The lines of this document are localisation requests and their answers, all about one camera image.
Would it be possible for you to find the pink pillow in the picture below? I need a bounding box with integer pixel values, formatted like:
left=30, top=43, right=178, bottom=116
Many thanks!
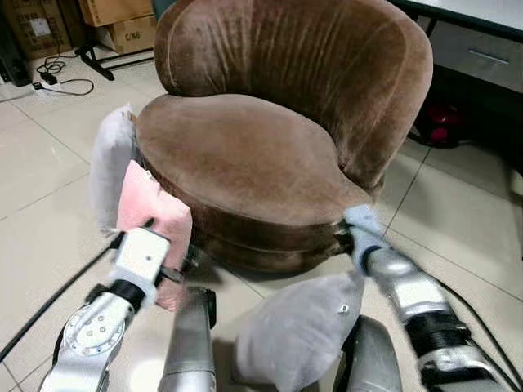
left=116, top=160, right=194, bottom=312

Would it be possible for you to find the grey pillow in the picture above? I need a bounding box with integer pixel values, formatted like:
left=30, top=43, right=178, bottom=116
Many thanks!
left=89, top=104, right=141, bottom=235
left=234, top=271, right=367, bottom=392

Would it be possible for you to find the brown velvet round sofa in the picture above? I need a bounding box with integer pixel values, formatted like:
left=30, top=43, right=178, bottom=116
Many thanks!
left=134, top=0, right=435, bottom=275

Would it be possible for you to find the grey left robot leg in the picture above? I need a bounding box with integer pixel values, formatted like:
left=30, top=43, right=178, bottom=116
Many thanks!
left=159, top=286, right=218, bottom=392

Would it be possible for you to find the grey robot leg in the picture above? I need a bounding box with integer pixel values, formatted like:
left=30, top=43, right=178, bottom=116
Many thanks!
left=159, top=286, right=218, bottom=392
left=338, top=314, right=406, bottom=392

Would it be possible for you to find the grey right robot leg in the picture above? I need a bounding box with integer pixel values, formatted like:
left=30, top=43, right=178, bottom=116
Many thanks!
left=338, top=314, right=406, bottom=392

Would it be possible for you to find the red round object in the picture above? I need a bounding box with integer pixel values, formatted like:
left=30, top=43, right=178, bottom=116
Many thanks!
left=416, top=101, right=463, bottom=149

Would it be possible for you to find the black metal table foot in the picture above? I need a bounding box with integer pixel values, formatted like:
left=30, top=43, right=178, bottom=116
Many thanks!
left=74, top=44, right=156, bottom=82

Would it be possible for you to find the cardboard box with black print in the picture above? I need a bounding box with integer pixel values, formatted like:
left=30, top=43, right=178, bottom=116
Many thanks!
left=96, top=16, right=157, bottom=55

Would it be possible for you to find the plain cardboard box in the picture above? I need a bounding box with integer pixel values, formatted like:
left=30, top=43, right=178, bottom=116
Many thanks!
left=78, top=0, right=154, bottom=27

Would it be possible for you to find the cardboard box with white label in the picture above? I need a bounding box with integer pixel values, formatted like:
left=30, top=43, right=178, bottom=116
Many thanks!
left=0, top=0, right=76, bottom=60

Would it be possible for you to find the grey desk with drawer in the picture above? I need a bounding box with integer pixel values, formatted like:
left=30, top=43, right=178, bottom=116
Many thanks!
left=391, top=0, right=523, bottom=92

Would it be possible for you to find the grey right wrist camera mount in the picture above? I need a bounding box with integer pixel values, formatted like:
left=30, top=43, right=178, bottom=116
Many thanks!
left=342, top=203, right=392, bottom=264

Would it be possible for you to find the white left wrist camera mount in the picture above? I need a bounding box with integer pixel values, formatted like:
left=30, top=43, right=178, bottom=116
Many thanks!
left=110, top=228, right=172, bottom=300

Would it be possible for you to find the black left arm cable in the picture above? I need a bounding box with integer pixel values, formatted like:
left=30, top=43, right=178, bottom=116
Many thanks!
left=0, top=235, right=125, bottom=363

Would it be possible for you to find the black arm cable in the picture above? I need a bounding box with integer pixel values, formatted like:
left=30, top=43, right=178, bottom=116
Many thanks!
left=431, top=276, right=523, bottom=386
left=0, top=235, right=125, bottom=363

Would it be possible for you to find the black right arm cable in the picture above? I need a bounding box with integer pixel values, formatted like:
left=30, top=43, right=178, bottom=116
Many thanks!
left=431, top=276, right=523, bottom=386

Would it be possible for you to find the power strip with black cable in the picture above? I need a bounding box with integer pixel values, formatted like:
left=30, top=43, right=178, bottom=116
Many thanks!
left=31, top=56, right=96, bottom=98

